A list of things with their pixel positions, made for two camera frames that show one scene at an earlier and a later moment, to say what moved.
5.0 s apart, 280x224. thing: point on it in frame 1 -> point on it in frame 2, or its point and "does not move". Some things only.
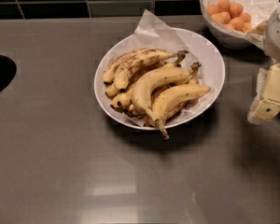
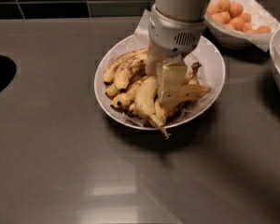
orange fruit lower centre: [238, 22] does not move
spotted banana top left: [112, 67] does not move
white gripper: [278, 35] -> [170, 36]
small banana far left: [112, 91] does not move
